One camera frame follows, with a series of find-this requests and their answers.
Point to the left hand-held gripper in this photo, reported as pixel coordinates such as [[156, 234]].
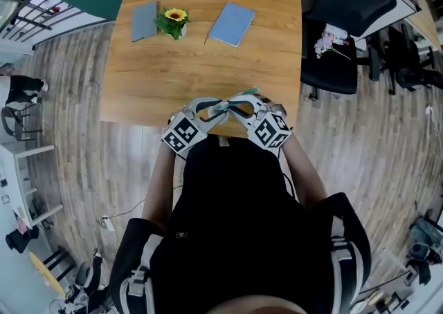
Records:
[[183, 133]]

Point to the black office chair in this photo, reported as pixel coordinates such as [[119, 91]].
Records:
[[328, 74], [412, 63]]

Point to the person's left forearm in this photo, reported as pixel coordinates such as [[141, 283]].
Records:
[[162, 184]]

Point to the blue notebook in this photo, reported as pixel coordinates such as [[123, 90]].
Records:
[[232, 23]]

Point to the white power strip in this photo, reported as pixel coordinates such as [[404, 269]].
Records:
[[429, 110], [108, 224]]

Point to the potted sunflower plant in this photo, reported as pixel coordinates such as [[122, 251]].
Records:
[[173, 22]]

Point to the person's head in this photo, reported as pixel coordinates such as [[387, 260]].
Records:
[[259, 305]]

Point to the white desk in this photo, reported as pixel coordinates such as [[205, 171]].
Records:
[[14, 181]]

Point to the mint green pouch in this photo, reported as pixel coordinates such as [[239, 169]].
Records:
[[224, 106]]

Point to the grey notebook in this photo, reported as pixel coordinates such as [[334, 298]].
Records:
[[144, 21]]

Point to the person's right forearm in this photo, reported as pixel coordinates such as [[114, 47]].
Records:
[[304, 174]]

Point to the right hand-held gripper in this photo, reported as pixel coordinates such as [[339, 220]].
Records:
[[271, 131]]

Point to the person's black clothing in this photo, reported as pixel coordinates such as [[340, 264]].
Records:
[[242, 219]]

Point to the black bag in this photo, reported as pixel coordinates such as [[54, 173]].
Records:
[[20, 240]]

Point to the black metal chair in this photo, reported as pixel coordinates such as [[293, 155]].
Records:
[[14, 122]]

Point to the white red plastic bottle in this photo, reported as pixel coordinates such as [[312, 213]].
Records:
[[335, 33]]

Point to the purple artificial flowers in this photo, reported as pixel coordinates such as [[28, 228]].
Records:
[[323, 46]]

